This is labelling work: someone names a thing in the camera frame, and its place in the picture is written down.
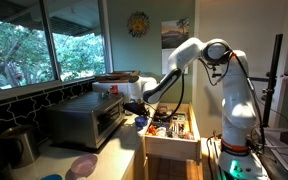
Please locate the dark window frame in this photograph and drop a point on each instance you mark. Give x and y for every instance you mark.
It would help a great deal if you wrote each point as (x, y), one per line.
(49, 40)

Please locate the white microwave oven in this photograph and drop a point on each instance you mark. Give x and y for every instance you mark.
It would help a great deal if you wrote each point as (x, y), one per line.
(102, 87)

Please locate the landscape wall calendar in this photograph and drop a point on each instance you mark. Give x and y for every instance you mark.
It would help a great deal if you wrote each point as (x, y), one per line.
(174, 31)

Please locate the stainless steel toaster oven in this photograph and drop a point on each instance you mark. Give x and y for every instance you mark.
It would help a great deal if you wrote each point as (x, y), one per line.
(84, 123)

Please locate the pink plastic bowl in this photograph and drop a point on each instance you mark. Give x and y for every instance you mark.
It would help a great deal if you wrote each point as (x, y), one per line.
(84, 165)

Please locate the sun wall decoration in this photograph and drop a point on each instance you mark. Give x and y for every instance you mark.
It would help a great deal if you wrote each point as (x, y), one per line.
(138, 24)

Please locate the open wooden drawer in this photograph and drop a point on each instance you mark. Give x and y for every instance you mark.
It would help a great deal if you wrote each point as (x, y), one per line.
(170, 146)

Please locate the orange item in drawer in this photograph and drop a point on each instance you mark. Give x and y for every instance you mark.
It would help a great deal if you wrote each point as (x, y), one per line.
(151, 130)

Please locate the small red container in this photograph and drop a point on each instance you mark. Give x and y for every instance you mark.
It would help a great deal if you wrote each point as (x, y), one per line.
(114, 89)

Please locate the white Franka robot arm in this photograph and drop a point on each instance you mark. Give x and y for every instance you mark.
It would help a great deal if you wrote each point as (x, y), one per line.
(237, 106)

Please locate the black camera stand pole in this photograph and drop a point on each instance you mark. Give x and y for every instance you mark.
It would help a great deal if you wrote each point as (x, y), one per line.
(272, 76)

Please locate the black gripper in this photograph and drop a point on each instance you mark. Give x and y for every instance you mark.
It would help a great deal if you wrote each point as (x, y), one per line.
(136, 108)

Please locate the small green item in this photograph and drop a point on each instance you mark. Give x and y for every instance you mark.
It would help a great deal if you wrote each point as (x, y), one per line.
(103, 95)

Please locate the stainless steel kettle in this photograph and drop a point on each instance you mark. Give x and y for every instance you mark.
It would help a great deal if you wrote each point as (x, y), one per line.
(20, 145)

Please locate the wooden tray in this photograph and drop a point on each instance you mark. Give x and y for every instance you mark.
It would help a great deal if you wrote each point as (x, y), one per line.
(117, 76)

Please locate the blue plastic lid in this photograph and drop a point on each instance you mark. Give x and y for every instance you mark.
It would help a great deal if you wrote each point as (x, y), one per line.
(51, 177)

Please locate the grey work table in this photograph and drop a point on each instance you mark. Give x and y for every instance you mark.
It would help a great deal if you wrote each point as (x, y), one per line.
(284, 160)

